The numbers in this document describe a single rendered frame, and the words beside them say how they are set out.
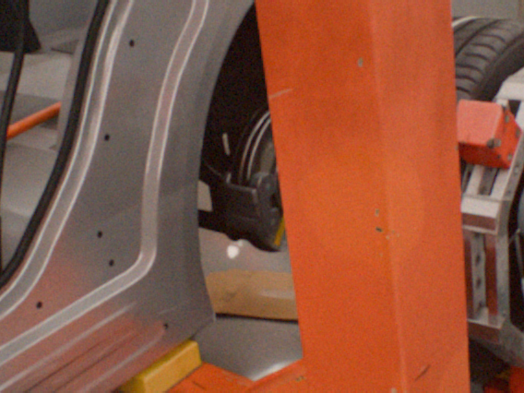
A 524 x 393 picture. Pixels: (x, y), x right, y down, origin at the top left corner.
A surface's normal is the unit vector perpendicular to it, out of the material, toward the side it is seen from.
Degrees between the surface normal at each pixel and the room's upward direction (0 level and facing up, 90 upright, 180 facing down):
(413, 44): 90
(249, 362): 0
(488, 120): 45
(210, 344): 0
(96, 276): 90
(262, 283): 2
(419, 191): 90
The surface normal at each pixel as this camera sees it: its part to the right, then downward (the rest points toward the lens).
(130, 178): 0.76, 0.16
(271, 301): -0.13, -0.91
